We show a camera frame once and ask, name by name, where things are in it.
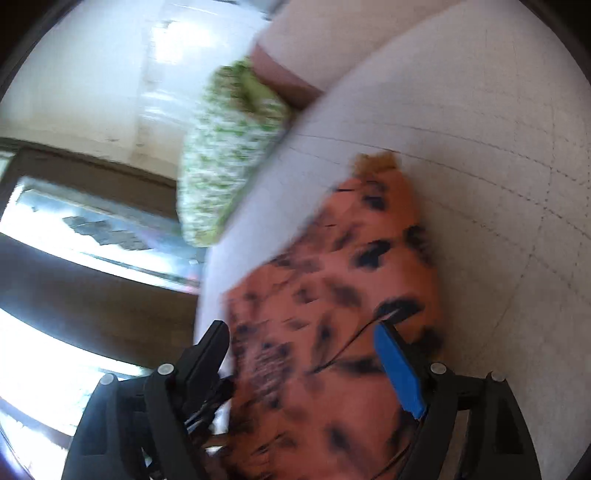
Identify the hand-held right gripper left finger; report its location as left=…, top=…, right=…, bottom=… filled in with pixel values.
left=62, top=320, right=232, bottom=480

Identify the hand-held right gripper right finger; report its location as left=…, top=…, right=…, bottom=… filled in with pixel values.
left=373, top=320, right=544, bottom=480

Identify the orange leopard print garment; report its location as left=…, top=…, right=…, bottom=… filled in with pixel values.
left=221, top=151, right=448, bottom=480

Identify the dark framed window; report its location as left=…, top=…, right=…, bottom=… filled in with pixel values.
left=0, top=137, right=206, bottom=462

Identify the green and white patterned pillow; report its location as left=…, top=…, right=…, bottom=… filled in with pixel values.
left=176, top=60, right=293, bottom=248

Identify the white quilted bed sheet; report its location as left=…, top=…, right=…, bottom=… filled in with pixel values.
left=193, top=0, right=591, bottom=480

